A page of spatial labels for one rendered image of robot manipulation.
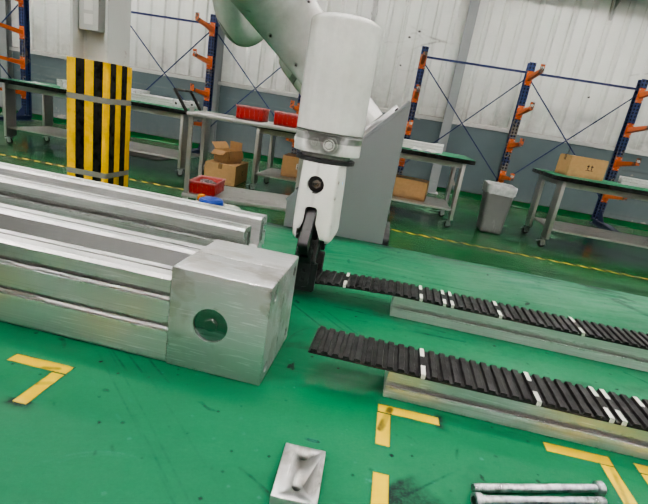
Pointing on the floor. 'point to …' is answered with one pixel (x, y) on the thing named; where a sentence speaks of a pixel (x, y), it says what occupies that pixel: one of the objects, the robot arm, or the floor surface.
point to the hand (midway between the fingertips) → (307, 270)
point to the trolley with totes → (248, 115)
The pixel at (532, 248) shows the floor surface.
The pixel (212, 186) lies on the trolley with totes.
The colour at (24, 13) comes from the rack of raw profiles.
